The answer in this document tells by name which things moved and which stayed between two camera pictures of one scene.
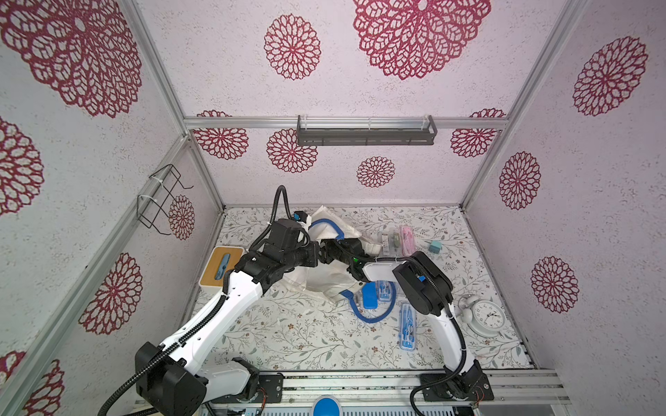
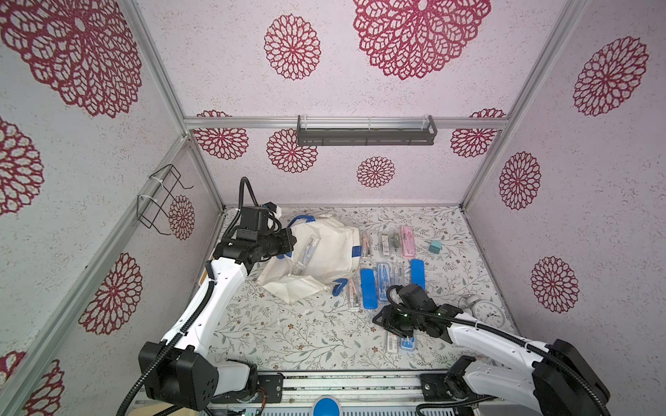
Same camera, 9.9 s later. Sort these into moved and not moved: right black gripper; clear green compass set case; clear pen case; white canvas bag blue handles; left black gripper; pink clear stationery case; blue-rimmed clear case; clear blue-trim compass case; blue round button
Moved: left black gripper; right black gripper; white canvas bag blue handles
Not moved: clear pen case; blue round button; pink clear stationery case; clear green compass set case; clear blue-trim compass case; blue-rimmed clear case
